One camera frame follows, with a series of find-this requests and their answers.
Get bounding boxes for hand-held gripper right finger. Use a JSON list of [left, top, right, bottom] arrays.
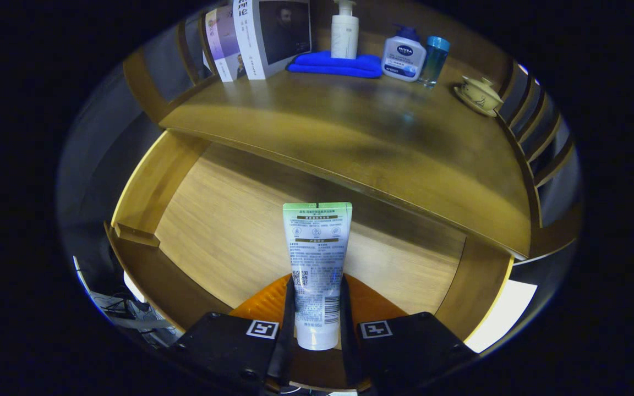
[[340, 274, 477, 394]]

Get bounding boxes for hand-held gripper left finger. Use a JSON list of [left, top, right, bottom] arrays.
[[171, 274, 296, 394]]

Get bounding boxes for white green cosmetic tube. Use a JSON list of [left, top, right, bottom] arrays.
[[282, 202, 353, 351]]

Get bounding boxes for wooden drawer with black knob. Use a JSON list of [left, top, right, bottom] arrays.
[[103, 129, 516, 391]]

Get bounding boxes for wooden cabinet countertop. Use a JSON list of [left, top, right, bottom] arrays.
[[158, 30, 532, 259]]

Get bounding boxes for wooden cabinet with slatted hutch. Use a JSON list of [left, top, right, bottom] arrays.
[[122, 0, 584, 265]]

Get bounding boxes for blue folded cloth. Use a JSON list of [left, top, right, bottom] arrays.
[[287, 51, 384, 79]]

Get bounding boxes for beige lidded teacup with saucer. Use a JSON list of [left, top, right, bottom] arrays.
[[453, 75, 505, 118]]

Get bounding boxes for white bottle with blue cap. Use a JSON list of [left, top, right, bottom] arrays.
[[381, 25, 428, 83]]

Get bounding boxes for teal clear bottle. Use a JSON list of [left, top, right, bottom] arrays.
[[418, 36, 451, 89]]

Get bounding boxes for purple thin book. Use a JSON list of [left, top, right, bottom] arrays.
[[205, 5, 247, 83]]

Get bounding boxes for thick white book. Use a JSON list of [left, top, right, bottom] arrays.
[[233, 0, 312, 81]]

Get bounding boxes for white pump bottle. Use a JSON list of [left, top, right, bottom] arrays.
[[331, 0, 360, 59]]

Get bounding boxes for black floor cables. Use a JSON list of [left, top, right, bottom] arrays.
[[89, 289, 180, 337]]

